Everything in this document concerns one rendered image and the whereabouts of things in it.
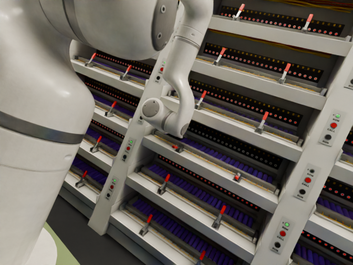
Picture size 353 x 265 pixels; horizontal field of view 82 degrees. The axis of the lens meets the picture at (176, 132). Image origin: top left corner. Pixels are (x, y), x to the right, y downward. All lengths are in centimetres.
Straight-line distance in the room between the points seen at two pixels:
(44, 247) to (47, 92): 25
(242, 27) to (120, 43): 78
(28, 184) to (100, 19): 19
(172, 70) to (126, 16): 47
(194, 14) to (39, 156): 58
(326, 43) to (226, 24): 38
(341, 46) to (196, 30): 51
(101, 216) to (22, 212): 84
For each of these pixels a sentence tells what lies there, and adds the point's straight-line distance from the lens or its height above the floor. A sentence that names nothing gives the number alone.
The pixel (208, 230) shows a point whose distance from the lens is 89.
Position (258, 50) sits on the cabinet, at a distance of 114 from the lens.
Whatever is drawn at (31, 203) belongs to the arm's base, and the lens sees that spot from 29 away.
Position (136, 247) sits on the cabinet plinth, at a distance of 109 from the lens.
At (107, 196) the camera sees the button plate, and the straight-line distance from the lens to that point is 107.
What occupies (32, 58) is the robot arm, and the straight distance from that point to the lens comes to 27.
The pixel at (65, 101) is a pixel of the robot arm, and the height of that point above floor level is 61.
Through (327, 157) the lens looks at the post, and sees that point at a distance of 85.
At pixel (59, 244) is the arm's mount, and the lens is 43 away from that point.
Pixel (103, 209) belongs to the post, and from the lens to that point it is 110.
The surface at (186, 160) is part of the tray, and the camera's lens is 87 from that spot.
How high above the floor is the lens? 63
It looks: 2 degrees down
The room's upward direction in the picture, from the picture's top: 24 degrees clockwise
